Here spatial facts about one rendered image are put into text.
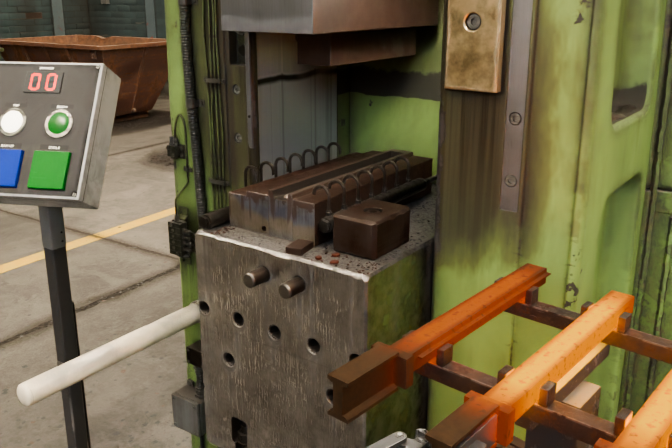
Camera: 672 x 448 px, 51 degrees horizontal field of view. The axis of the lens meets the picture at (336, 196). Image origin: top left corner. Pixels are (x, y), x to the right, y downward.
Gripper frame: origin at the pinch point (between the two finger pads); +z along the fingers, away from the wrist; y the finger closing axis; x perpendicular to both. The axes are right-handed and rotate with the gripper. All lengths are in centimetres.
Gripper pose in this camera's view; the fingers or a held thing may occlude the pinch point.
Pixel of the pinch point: (463, 439)
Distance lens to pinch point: 67.0
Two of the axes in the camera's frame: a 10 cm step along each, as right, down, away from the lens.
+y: 7.5, 1.8, -6.3
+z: 6.6, -2.1, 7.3
